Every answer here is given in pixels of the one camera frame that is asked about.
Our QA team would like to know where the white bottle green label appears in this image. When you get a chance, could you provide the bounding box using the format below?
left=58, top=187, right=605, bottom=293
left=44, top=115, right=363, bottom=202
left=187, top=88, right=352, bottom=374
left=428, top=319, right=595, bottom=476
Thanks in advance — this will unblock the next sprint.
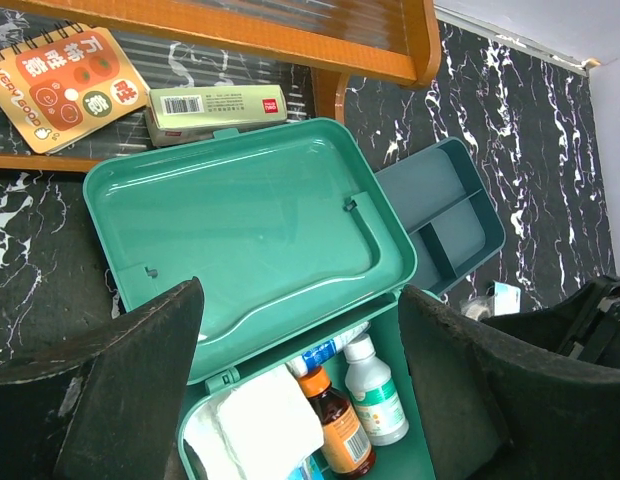
left=343, top=333, right=409, bottom=447

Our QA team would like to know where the white-blue ointment tube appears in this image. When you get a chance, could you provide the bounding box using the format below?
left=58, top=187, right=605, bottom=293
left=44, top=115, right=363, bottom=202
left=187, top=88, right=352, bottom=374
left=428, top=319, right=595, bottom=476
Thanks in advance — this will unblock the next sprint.
left=286, top=322, right=370, bottom=378

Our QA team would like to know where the blue-grey divided tray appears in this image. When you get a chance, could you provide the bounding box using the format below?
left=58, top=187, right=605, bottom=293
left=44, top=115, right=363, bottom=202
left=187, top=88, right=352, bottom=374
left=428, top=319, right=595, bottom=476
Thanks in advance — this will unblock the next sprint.
left=376, top=137, right=506, bottom=296

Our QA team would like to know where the orange medicine box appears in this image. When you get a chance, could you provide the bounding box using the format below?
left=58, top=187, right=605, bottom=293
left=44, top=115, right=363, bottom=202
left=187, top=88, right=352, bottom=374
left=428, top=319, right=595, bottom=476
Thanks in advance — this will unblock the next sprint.
left=0, top=23, right=148, bottom=154

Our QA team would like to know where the teal medicine kit box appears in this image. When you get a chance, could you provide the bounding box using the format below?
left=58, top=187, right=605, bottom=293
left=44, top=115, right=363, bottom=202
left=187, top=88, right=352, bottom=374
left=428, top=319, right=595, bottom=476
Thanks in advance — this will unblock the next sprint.
left=83, top=118, right=434, bottom=479

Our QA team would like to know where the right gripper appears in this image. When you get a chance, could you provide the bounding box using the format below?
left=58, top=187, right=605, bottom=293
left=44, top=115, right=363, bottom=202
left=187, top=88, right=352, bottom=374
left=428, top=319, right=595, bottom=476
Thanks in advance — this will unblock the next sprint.
left=398, top=275, right=620, bottom=479

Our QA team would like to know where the brown bottle orange cap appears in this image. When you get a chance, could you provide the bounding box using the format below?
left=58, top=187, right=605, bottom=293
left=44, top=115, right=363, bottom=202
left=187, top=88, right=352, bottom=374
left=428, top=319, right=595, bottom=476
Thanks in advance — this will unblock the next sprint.
left=298, top=367, right=376, bottom=479

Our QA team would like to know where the white-green medicine box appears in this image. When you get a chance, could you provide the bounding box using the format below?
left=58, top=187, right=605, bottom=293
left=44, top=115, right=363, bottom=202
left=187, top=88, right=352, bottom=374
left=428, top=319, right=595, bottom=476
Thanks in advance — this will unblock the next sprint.
left=145, top=85, right=288, bottom=147

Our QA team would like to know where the white gauze pad packet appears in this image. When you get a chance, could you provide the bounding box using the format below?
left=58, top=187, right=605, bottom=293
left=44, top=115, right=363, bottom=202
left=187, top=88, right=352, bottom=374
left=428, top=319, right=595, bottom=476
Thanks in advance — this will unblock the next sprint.
left=178, top=365, right=324, bottom=479

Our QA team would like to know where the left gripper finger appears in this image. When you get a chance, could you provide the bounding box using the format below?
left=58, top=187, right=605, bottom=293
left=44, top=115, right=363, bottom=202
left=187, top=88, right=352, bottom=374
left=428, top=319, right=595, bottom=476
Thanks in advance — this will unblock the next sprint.
left=0, top=278, right=204, bottom=479

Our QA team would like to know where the bag of blue-white packets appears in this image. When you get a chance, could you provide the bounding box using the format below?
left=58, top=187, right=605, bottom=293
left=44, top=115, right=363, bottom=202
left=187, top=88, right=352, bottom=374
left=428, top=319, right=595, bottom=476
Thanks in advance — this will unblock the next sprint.
left=286, top=451, right=328, bottom=480

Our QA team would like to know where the wooden orange shelf rack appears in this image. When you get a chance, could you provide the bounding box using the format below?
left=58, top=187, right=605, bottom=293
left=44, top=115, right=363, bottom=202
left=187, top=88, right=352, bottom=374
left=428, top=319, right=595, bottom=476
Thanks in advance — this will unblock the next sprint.
left=0, top=1, right=441, bottom=122

